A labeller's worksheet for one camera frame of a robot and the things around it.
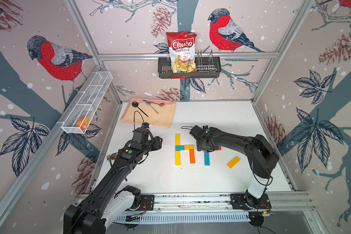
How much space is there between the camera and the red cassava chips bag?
83 centimetres

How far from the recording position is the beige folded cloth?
1097 mm

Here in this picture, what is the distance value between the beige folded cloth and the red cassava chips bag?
371 mm
